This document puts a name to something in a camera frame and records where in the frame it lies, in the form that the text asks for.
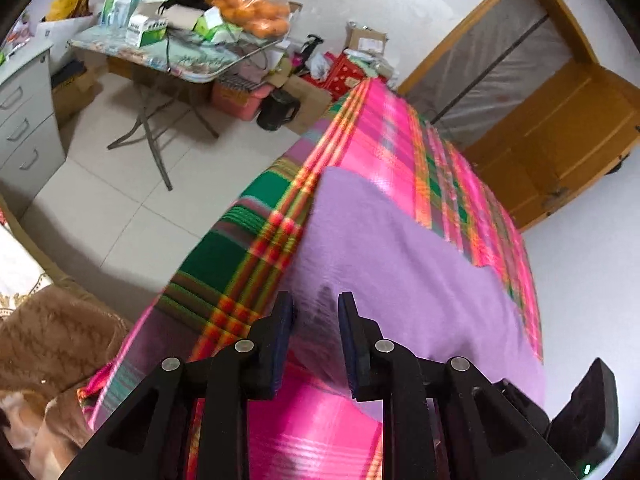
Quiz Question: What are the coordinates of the bag of oranges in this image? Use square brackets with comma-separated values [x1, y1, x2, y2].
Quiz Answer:
[212, 0, 292, 41]

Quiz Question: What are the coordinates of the green white carton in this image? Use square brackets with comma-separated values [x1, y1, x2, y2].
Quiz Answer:
[125, 14, 168, 48]

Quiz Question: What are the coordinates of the yellow paper bag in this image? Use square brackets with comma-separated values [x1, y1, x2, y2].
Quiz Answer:
[47, 0, 93, 23]

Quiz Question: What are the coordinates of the wooden door frame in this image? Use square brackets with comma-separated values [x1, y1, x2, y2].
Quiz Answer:
[397, 0, 601, 96]

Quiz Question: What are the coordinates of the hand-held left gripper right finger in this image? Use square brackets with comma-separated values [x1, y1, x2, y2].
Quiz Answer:
[338, 290, 576, 480]

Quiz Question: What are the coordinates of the plastic door curtain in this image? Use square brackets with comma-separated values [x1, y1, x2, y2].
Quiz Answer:
[407, 0, 583, 148]

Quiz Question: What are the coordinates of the open cardboard box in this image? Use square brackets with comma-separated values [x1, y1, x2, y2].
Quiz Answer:
[277, 72, 333, 136]

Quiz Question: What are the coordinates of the white drawer cabinet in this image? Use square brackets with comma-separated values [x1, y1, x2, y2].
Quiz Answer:
[0, 40, 68, 208]

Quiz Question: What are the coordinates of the cardboard parcel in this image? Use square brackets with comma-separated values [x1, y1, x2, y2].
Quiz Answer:
[345, 22, 390, 56]

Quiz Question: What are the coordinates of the wooden door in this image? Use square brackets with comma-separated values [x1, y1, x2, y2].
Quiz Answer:
[462, 62, 640, 232]

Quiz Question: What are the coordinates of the black kettle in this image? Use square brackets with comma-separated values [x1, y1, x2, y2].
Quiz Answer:
[256, 89, 302, 132]

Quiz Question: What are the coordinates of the pink plaid bed sheet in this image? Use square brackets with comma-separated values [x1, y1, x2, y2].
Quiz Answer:
[77, 77, 546, 480]

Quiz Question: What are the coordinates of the metal door lock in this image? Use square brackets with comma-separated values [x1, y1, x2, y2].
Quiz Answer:
[542, 187, 571, 211]

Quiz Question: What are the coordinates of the brown cardboard box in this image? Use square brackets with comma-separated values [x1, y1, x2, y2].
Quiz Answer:
[50, 60, 103, 126]

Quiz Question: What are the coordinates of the purple fleece blanket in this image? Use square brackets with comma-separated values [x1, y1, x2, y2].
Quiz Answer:
[285, 167, 548, 423]

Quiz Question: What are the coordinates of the pink plastic box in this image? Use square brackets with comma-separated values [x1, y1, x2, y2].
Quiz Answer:
[210, 80, 266, 122]

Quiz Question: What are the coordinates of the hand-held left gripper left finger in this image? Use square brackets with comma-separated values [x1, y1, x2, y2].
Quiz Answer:
[59, 290, 296, 480]

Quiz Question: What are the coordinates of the black hand pump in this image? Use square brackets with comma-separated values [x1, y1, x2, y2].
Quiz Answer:
[299, 34, 323, 63]

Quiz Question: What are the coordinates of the folding table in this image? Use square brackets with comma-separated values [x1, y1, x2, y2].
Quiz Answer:
[67, 25, 291, 192]

